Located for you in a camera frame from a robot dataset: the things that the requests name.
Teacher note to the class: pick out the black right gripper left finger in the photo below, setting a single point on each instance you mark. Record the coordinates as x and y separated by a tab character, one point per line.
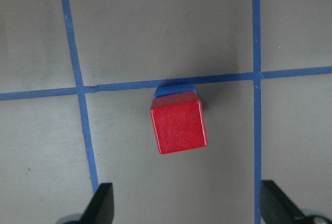
101	208

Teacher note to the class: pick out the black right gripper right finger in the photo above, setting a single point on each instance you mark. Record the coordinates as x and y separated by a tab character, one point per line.
276	206

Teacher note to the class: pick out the red wooden block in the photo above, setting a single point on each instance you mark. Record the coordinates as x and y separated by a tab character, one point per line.
178	122

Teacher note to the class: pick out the blue wooden block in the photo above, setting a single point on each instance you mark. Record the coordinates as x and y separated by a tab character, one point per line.
174	89

